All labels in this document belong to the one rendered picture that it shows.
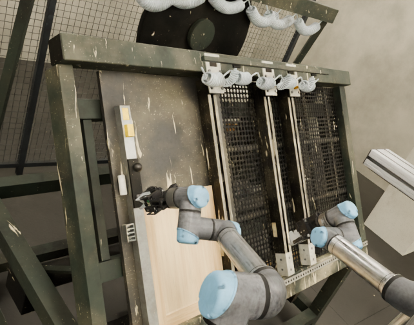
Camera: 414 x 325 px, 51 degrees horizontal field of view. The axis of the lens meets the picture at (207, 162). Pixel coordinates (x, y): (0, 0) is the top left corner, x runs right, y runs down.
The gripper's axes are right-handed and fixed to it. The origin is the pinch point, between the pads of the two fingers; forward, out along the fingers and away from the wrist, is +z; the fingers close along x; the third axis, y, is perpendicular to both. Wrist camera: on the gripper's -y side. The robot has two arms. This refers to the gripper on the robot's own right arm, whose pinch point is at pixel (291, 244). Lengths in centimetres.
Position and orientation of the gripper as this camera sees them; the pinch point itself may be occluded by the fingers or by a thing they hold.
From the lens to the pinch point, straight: 202.3
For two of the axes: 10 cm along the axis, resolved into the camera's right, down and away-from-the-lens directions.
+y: -3.5, -8.8, 3.4
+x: -7.5, 0.4, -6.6
